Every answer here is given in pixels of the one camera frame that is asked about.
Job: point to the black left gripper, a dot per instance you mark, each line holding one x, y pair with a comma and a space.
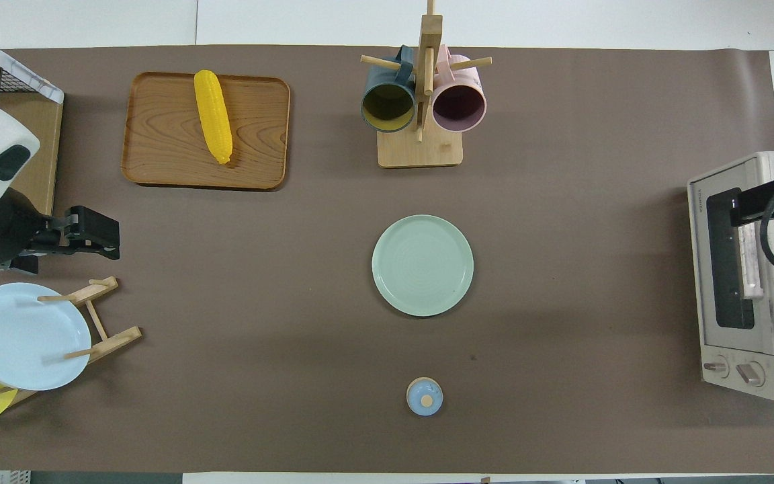
51, 234

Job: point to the yellow corn cob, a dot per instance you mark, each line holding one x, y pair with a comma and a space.
213, 114

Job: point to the pale green plate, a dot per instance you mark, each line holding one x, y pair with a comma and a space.
422, 265

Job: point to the beige oven knob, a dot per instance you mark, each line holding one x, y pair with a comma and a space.
716, 368
751, 374

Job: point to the light blue plate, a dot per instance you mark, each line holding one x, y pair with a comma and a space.
21, 339

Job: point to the wooden plate rack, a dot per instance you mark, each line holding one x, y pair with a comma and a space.
115, 339

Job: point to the wooden serving tray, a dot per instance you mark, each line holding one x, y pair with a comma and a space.
158, 134

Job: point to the brown table mat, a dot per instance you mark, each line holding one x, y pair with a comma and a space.
293, 302

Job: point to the pink mug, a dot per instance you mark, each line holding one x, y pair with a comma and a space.
459, 107

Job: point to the wooden mug tree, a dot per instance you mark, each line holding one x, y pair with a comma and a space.
420, 151

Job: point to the dark blue mug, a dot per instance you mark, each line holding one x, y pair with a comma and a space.
387, 107

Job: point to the small blue lidded jar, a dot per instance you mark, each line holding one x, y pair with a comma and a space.
424, 396

